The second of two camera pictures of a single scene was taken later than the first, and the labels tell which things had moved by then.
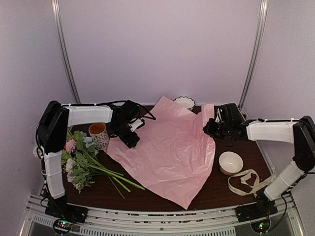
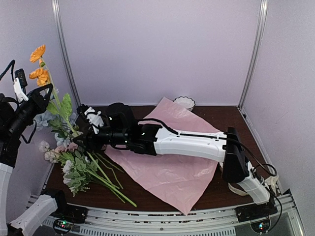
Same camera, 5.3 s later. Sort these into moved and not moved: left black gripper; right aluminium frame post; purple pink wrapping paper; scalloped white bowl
Moved: purple pink wrapping paper; left black gripper
Not moved: right aluminium frame post; scalloped white bowl
